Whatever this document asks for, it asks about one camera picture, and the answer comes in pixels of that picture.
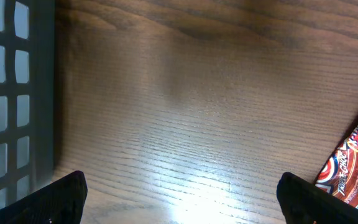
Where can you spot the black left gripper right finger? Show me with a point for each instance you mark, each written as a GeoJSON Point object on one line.
{"type": "Point", "coordinates": [303, 203]}

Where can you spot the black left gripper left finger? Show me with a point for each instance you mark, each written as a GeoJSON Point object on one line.
{"type": "Point", "coordinates": [61, 202]}

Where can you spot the grey plastic mesh basket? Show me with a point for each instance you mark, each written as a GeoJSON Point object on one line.
{"type": "Point", "coordinates": [26, 97]}

